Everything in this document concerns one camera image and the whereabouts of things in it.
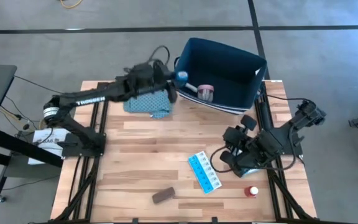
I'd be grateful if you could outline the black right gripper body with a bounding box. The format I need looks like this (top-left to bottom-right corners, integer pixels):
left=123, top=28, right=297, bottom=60
left=228, top=130, right=267, bottom=170

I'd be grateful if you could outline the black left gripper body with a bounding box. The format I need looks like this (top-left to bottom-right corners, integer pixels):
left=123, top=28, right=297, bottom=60
left=147, top=61, right=175, bottom=94

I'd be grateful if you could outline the blue white weekly pill organizer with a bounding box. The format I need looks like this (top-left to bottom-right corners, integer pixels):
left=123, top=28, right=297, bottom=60
left=187, top=151, right=223, bottom=195

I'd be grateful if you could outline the clear jar with pink lid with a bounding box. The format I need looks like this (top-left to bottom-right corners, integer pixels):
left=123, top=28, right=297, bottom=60
left=196, top=83, right=215, bottom=103

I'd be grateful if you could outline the red bottle with white cap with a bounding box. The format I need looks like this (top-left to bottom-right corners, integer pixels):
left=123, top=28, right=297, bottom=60
left=244, top=185, right=259, bottom=198

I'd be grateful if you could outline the brown rectangular bar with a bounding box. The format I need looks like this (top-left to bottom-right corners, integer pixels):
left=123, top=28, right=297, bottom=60
left=152, top=186, right=177, bottom=205

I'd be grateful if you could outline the navy white striped fabric basket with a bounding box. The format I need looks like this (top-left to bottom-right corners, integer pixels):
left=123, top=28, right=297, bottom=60
left=173, top=37, right=269, bottom=116

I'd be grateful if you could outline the blue flower-patterned folded cloth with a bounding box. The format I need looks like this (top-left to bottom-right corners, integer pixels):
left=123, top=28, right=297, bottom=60
left=122, top=90, right=173, bottom=121

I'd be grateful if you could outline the white printed paper sheet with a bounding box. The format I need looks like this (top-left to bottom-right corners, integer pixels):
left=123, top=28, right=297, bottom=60
left=27, top=128, right=71, bottom=166

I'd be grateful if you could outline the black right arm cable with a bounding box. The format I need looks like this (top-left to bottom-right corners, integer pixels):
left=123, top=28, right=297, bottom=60
left=209, top=145, right=298, bottom=174

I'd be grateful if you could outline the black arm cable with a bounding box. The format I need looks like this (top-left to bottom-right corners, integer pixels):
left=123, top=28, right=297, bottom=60
left=147, top=45, right=171, bottom=68
left=209, top=145, right=298, bottom=174

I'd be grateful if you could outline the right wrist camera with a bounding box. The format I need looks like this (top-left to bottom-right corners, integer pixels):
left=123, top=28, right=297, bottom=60
left=240, top=114, right=258, bottom=131

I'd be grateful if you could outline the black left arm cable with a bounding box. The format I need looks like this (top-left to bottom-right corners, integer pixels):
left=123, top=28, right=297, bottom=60
left=147, top=45, right=171, bottom=68

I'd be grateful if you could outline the yellow cable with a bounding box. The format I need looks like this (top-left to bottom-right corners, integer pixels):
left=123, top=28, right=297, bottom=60
left=59, top=0, right=83, bottom=9
left=0, top=105, right=23, bottom=127

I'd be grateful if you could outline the black aluminium table frame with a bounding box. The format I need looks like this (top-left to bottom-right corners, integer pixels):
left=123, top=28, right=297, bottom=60
left=52, top=81, right=318, bottom=224

